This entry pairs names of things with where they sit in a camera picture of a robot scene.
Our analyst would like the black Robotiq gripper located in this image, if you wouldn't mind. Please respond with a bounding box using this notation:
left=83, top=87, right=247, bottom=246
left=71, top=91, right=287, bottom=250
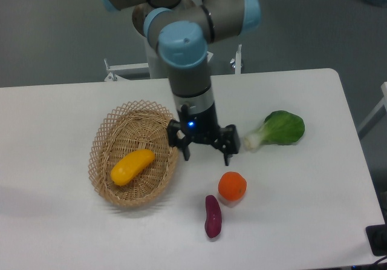
left=166, top=103, right=241, bottom=166

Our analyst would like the yellow mango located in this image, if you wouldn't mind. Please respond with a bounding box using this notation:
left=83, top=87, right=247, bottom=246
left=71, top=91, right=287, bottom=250
left=110, top=149, right=155, bottom=186

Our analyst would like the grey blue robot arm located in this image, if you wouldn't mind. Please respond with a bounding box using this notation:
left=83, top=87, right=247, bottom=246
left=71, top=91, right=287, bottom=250
left=102, top=0, right=261, bottom=160

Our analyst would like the woven wicker basket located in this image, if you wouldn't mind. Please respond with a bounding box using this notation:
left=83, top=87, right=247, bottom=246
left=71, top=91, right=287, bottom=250
left=88, top=100, right=178, bottom=208

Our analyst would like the orange fruit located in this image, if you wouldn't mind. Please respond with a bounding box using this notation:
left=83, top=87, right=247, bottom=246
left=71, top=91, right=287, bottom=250
left=218, top=171, right=247, bottom=202

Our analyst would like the green bok choy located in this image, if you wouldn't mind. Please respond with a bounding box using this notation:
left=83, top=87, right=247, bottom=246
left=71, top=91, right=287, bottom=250
left=243, top=110, right=305, bottom=151

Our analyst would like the purple sweet potato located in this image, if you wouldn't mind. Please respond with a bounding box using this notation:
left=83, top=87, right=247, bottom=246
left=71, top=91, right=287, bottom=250
left=204, top=195, right=223, bottom=239

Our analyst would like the black device at table edge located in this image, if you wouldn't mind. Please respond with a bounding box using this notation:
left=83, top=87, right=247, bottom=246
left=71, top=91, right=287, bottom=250
left=365, top=224, right=386, bottom=256

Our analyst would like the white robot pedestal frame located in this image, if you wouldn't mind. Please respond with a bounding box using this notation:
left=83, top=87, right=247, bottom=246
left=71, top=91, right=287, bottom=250
left=104, top=37, right=244, bottom=82

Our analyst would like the white frame at right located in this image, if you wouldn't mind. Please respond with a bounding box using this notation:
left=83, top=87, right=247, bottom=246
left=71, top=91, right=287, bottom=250
left=357, top=82, right=386, bottom=140

